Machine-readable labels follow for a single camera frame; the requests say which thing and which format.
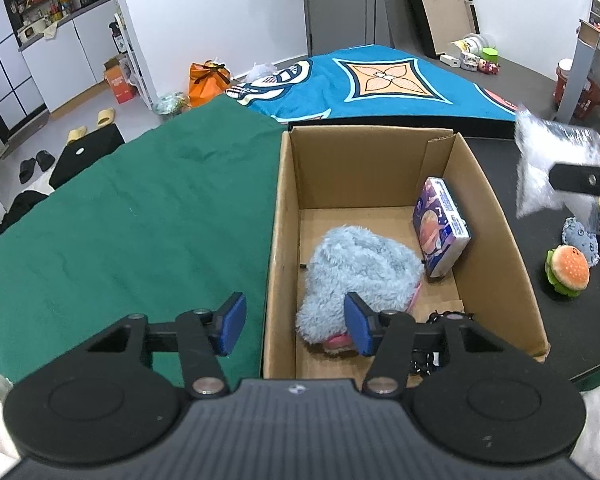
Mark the white plastic bag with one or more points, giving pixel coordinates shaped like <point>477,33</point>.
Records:
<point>260,72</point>

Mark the black picture frame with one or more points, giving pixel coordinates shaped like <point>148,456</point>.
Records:
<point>440,5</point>

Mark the white charger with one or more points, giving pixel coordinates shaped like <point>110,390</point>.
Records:
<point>450,60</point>

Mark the white microwave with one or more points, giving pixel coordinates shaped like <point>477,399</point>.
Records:
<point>30,30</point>

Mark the small toy figures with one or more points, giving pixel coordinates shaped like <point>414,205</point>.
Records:
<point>482,66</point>

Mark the green cup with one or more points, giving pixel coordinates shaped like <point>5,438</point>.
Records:
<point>489,53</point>

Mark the blue patterned blanket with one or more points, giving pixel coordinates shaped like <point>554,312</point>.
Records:
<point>380,80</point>

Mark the orange gift bag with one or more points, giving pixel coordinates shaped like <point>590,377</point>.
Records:
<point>207,85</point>

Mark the green blanket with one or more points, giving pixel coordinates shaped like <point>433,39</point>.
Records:
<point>130,230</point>

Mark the fluffy grey-blue plush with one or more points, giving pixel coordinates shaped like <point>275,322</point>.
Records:
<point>355,265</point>

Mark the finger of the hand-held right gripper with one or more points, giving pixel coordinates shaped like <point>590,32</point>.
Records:
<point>580,178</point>

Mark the burger plush toy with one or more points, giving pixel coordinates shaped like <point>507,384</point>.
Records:
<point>567,272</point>

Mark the black dotted stool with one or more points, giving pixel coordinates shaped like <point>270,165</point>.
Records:
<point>87,155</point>

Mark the black clothing pile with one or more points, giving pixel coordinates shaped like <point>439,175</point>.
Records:
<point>22,210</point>

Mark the orange cardboard box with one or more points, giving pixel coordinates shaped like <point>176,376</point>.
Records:
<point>119,82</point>

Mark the purple tissue pack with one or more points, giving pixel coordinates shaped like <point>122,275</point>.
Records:
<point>440,225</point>

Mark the white canister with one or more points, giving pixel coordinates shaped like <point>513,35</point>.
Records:
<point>472,43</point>

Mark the white kitchen cabinet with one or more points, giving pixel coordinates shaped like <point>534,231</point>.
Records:
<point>70,60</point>

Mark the grey desk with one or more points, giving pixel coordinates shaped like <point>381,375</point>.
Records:
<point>582,70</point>

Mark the small grey plush toy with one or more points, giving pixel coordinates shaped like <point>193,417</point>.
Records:
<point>582,240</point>

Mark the grey door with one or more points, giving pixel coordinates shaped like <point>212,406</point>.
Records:
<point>340,5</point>

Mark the brown cardboard box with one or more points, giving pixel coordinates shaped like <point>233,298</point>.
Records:
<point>360,170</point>

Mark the clear plastic bag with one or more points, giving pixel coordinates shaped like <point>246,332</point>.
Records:
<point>550,140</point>

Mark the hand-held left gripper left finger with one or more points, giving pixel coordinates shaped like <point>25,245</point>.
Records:
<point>230,325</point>

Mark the black-framed sliding door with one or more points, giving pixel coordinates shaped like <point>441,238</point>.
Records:
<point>2,60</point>

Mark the yellow slipper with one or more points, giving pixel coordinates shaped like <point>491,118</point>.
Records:
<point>76,134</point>
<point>105,116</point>

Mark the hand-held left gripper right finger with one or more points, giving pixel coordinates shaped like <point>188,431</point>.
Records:
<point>360,325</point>

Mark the black tray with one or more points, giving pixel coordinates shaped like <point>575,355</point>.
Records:
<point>527,220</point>

